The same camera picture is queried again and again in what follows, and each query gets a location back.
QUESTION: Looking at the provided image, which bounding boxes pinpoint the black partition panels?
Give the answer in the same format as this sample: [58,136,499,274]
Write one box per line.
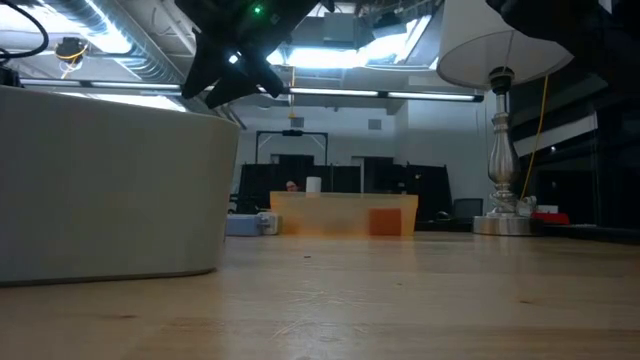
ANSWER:
[235,153,454,224]

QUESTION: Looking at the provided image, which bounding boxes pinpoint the black mounted camera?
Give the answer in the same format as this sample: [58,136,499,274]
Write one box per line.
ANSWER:
[53,35,90,65]

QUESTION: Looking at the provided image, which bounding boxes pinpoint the black aluminium table frame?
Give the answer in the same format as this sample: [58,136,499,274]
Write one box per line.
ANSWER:
[414,219,640,246]

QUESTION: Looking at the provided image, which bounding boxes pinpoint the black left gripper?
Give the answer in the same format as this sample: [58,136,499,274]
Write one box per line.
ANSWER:
[173,0,322,110]

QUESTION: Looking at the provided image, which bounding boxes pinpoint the red box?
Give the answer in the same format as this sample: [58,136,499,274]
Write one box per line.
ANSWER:
[530,211,571,226]

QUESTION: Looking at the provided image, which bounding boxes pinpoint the blue wall charger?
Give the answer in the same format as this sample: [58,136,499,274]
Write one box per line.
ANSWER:
[225,213,262,238]

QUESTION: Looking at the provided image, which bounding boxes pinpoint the white lamp cord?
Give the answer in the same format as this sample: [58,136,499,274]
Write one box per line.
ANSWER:
[514,194,539,217]

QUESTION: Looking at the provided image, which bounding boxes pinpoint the translucent orange plastic bin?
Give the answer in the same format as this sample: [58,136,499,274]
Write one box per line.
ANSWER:
[269,191,419,238]

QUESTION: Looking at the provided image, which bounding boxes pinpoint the black gantry frame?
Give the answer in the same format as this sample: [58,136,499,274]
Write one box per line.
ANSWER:
[254,128,330,166]

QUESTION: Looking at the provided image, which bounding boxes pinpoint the ceiling light panel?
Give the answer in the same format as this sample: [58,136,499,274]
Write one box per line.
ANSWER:
[269,14,441,70]

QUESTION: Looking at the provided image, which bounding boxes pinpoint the black cable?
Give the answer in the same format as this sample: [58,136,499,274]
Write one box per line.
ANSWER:
[0,0,50,62]

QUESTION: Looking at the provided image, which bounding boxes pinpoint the LED light bar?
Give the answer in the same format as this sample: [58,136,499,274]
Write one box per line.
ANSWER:
[18,78,184,96]
[288,86,485,103]

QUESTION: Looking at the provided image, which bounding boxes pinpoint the grey plastic bin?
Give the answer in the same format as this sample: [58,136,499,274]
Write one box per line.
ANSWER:
[0,84,242,287]

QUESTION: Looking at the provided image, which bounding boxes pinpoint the silver lamp with white shade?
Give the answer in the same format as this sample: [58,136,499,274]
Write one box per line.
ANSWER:
[436,0,575,237]

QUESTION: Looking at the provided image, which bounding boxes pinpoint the yellow cable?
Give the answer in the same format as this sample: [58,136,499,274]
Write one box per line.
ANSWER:
[519,73,550,201]

